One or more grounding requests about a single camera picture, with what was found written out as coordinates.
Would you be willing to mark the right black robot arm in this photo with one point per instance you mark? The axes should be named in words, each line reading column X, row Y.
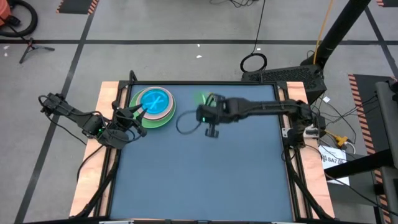
column 264, row 107

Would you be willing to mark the black perforated computer case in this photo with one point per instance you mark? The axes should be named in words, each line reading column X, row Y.
column 280, row 74

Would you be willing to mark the light wooden base board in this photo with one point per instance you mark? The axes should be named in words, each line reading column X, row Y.
column 90, row 174

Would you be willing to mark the green transparent plastic plate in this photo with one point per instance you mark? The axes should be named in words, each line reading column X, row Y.
column 199, row 96

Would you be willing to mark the thick black pole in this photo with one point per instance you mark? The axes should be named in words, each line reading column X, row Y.
column 339, row 28

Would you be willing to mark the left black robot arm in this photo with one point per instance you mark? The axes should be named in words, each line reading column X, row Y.
column 77, row 116

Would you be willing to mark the stack of coloured plates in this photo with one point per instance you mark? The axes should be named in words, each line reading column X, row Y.
column 152, row 124

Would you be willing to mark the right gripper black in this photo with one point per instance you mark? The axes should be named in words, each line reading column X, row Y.
column 213, row 112

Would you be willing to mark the black hazard-striped floor mat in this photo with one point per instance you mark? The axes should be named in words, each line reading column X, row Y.
column 76, row 6
column 360, row 109
column 387, row 2

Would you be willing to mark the black diagonal support beam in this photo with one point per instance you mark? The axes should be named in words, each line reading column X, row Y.
column 363, row 163

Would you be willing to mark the pink plastic plate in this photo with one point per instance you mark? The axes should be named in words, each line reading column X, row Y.
column 164, row 115
column 146, row 115

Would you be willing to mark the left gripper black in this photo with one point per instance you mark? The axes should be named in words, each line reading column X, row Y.
column 127, row 119

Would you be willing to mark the black tripod stand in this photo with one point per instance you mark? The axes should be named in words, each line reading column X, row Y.
column 29, row 49

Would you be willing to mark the blue transparent plastic plate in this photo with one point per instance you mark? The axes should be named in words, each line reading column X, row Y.
column 154, row 101

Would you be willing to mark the white printed paper sheet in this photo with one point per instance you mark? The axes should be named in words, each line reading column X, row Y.
column 329, row 152

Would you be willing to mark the black aluminium table frame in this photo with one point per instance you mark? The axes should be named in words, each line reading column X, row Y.
column 202, row 83

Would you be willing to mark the orange vacuum body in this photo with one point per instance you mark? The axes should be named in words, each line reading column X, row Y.
column 4, row 7

